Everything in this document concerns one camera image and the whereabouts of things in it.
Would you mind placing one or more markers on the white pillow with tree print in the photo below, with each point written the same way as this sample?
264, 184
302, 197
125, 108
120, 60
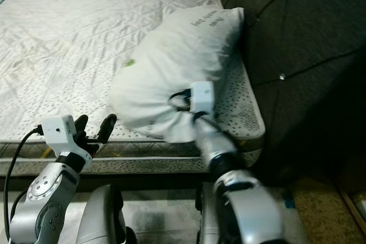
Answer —
171, 67

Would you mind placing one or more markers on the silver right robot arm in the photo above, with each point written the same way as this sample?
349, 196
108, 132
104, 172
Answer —
229, 158

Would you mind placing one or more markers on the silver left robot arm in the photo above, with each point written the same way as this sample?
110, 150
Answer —
46, 198

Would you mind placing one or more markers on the thin grey patterned mattress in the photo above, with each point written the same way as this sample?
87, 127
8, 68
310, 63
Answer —
148, 167

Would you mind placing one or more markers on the thick grey patterned mattress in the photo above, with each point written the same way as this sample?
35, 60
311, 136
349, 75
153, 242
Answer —
80, 55

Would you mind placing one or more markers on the silver robot left leg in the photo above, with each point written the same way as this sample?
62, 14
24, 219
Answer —
108, 215

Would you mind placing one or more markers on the silver robot leg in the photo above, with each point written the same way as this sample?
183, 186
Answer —
209, 221
108, 215

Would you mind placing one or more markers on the silver robot right leg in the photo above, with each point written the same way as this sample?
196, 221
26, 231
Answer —
209, 221

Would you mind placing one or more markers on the black tufted headboard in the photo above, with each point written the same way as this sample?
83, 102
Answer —
309, 38

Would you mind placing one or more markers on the brown floor mat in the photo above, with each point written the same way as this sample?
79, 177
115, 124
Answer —
326, 215

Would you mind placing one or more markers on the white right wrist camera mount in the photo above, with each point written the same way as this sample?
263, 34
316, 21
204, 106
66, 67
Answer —
203, 96

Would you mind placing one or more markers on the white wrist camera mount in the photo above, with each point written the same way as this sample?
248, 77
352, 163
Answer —
203, 96
57, 130

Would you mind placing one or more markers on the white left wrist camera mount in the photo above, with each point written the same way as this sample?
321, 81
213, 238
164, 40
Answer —
57, 130

